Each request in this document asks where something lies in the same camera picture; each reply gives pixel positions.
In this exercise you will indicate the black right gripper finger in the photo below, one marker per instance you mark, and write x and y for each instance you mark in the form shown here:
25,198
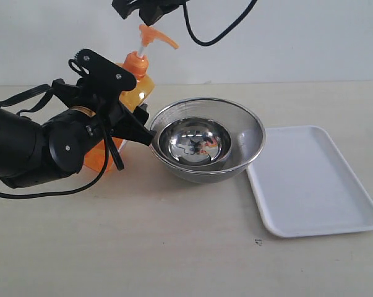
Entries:
151,11
126,7

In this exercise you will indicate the orange pump soap bottle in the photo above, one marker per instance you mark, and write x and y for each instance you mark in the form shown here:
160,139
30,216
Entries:
137,63

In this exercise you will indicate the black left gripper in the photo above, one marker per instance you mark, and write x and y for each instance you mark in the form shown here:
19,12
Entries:
76,136

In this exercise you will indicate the small stainless steel bowl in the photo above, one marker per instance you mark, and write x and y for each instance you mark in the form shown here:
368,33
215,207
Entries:
195,142

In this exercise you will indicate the white rectangular plastic tray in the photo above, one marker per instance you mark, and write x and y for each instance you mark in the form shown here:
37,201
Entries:
303,186

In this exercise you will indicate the steel mesh colander basket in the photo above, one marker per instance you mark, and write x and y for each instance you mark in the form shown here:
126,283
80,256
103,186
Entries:
245,127

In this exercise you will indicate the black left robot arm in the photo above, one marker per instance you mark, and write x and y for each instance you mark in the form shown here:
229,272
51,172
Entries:
24,154

